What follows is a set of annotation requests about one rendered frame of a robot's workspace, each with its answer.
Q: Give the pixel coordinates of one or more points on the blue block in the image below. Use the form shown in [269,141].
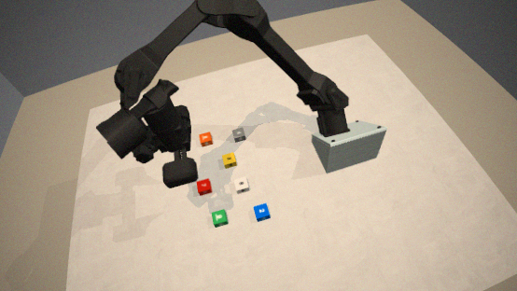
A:
[262,212]

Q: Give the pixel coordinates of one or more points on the orange block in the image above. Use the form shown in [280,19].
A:
[206,139]

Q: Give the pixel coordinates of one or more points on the yellow block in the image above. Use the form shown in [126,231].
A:
[229,160]

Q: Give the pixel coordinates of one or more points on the green block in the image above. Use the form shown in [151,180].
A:
[220,218]

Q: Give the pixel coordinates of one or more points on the red block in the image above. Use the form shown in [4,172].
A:
[204,187]

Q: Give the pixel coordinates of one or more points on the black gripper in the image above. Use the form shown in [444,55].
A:
[178,137]

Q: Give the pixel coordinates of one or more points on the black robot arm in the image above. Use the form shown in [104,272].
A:
[125,131]

